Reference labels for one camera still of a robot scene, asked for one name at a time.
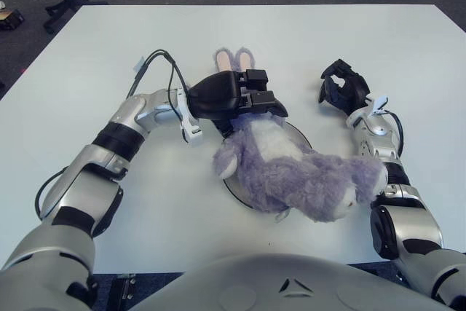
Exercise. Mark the purple plush bunny doll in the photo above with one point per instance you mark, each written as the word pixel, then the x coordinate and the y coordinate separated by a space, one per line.
pixel 291 180

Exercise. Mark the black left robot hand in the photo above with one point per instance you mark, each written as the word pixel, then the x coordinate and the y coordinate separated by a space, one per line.
pixel 215 94

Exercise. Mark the grey robot torso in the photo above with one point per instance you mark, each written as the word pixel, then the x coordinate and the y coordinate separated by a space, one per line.
pixel 255 282

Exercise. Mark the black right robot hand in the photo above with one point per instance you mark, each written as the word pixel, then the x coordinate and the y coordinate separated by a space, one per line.
pixel 355 89

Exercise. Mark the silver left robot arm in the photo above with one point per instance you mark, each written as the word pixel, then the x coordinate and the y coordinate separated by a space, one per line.
pixel 83 183

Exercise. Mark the yellow black box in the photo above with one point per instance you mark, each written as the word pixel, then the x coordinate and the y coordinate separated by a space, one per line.
pixel 9 19

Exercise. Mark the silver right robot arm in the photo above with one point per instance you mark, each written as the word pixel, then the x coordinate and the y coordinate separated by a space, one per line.
pixel 411 223

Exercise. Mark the white plate with black rim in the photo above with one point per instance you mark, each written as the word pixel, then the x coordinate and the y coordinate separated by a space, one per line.
pixel 296 136

